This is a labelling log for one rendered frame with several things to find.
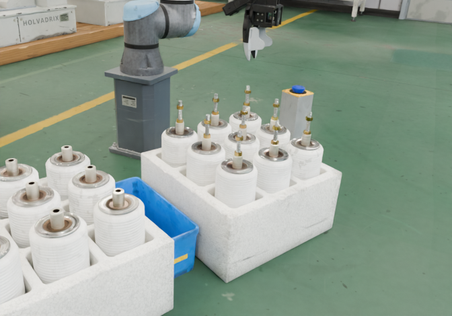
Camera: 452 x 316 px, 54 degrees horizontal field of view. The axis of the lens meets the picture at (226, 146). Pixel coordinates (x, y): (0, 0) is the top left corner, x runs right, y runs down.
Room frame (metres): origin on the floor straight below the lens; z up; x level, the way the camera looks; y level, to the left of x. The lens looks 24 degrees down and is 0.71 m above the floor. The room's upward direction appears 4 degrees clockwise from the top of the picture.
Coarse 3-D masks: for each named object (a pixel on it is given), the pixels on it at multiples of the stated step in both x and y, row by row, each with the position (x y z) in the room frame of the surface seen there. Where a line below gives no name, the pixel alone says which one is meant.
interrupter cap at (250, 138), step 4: (232, 132) 1.10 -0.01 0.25; (236, 132) 1.11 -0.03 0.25; (248, 132) 1.11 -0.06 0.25; (228, 136) 1.07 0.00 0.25; (232, 136) 1.08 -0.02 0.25; (248, 136) 1.09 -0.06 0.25; (252, 136) 1.09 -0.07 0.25; (232, 140) 1.05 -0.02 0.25; (244, 140) 1.07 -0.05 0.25; (248, 140) 1.06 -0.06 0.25; (252, 140) 1.06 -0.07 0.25; (244, 144) 1.04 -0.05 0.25
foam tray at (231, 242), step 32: (160, 160) 1.06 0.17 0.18; (160, 192) 1.02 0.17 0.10; (192, 192) 0.91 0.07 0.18; (256, 192) 0.93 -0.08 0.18; (288, 192) 0.93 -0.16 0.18; (320, 192) 1.00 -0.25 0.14; (224, 224) 0.82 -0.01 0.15; (256, 224) 0.86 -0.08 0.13; (288, 224) 0.93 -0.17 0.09; (320, 224) 1.02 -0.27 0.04; (224, 256) 0.81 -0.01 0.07; (256, 256) 0.86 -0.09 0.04
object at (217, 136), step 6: (198, 126) 1.15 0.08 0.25; (228, 126) 1.16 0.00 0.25; (198, 132) 1.14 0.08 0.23; (204, 132) 1.13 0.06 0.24; (210, 132) 1.12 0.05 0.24; (216, 132) 1.12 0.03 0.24; (222, 132) 1.13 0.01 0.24; (228, 132) 1.14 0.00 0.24; (198, 138) 1.14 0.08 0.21; (216, 138) 1.12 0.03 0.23; (222, 138) 1.13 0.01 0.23; (222, 144) 1.13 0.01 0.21
